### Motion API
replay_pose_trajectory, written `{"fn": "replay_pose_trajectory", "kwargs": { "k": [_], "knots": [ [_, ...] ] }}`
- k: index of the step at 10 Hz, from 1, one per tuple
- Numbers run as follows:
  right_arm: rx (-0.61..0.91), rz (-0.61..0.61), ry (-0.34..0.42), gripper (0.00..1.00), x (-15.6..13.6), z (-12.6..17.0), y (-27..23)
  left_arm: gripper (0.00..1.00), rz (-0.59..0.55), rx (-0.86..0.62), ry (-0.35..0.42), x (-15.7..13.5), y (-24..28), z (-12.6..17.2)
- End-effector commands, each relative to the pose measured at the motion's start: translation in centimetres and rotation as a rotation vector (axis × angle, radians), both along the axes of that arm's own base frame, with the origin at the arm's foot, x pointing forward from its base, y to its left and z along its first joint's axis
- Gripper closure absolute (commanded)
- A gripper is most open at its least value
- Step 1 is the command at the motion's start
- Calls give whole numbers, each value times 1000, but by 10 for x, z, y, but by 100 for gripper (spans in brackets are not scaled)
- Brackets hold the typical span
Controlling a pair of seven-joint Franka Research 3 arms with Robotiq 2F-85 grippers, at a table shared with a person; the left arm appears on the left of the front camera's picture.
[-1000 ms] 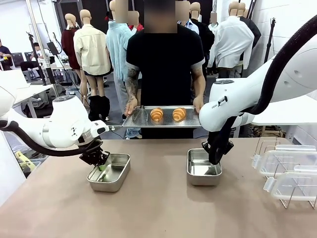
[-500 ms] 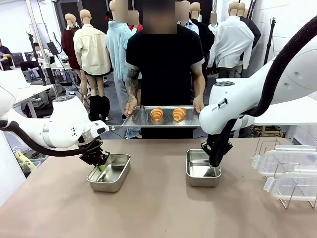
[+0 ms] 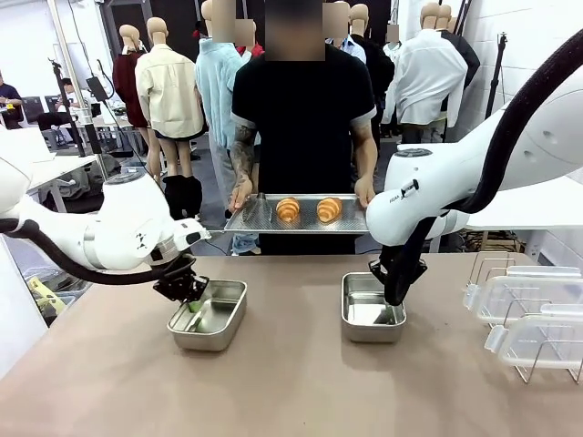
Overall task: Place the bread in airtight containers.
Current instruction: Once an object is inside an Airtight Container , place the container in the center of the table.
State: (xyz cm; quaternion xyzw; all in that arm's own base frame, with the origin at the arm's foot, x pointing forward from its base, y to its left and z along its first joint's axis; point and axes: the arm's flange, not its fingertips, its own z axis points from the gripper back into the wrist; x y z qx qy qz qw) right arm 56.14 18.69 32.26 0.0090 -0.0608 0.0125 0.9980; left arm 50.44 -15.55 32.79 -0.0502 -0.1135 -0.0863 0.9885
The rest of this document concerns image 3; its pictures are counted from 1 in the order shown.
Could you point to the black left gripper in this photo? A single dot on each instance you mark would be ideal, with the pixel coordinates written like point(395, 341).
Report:
point(175, 280)

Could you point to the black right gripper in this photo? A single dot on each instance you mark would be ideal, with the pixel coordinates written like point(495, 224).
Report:
point(378, 269)

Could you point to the stainless steel rectangular container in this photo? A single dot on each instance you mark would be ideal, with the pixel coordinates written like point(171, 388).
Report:
point(371, 334)
point(205, 339)

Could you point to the golden croissant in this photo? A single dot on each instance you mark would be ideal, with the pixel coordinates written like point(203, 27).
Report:
point(288, 209)
point(329, 209)

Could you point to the perforated metal baking tray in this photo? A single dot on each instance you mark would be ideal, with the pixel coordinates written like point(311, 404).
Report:
point(300, 227)

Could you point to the clear plastic clip lid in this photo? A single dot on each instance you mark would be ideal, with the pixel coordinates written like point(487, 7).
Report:
point(537, 341)
point(514, 296)

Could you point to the person's left forearm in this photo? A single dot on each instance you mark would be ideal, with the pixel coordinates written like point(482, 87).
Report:
point(365, 164)

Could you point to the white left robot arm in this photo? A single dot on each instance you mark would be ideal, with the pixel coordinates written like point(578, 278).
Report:
point(123, 214)

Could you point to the person's tattooed right forearm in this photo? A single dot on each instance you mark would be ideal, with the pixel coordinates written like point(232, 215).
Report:
point(240, 168)

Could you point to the person's right hand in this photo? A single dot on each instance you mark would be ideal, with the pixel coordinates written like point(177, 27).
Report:
point(240, 196)

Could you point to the person's left hand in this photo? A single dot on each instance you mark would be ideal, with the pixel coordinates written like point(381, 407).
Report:
point(364, 191)

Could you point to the light blue jeans heap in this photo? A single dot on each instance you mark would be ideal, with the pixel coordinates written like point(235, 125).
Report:
point(246, 243)

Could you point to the metal serving tongs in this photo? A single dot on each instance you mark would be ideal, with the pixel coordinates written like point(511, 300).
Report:
point(257, 209)

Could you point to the clear plastic storage bin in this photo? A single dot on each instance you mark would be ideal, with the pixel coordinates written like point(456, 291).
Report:
point(73, 296)

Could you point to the yellow printed item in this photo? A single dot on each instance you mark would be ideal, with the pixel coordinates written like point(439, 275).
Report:
point(43, 293)

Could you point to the black light stand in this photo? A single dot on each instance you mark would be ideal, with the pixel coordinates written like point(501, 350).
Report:
point(93, 136)

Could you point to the white office desk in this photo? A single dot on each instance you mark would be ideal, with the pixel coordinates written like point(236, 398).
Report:
point(59, 164)

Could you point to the person in black t-shirt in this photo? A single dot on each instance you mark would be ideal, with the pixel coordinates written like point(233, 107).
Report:
point(300, 127)

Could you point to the mannequin in light blue fleece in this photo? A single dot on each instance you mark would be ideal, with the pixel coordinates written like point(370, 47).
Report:
point(214, 91)

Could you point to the mannequin in cream shirt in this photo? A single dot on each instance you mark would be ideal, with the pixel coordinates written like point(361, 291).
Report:
point(166, 91)

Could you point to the mannequin in dark red dress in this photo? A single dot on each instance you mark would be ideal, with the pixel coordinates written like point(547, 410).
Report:
point(129, 82)

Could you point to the black office chair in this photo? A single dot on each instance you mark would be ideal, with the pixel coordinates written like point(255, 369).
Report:
point(52, 123)

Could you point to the black tablet on stand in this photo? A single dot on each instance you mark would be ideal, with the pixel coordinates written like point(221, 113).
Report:
point(97, 88)

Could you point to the distant person in white shirt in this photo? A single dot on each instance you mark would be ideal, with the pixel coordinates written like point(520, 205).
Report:
point(73, 98)

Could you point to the mannequin in white shirt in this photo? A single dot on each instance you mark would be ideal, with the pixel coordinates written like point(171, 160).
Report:
point(428, 77)

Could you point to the mannequin in red jacket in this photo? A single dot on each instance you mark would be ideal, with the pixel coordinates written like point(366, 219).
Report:
point(255, 49)

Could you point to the black tripod stand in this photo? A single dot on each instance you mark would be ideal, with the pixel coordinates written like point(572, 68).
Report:
point(496, 77)

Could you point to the mannequin in blue collar shirt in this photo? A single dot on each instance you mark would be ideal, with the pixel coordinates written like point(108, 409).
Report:
point(353, 47)

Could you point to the seated person in dark shirt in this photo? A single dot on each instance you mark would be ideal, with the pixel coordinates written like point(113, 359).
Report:
point(9, 98)

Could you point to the mannequin in black white jacket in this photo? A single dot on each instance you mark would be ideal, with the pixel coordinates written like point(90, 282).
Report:
point(467, 54)

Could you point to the silver metal pole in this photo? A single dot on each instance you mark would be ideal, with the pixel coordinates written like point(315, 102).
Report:
point(67, 45)

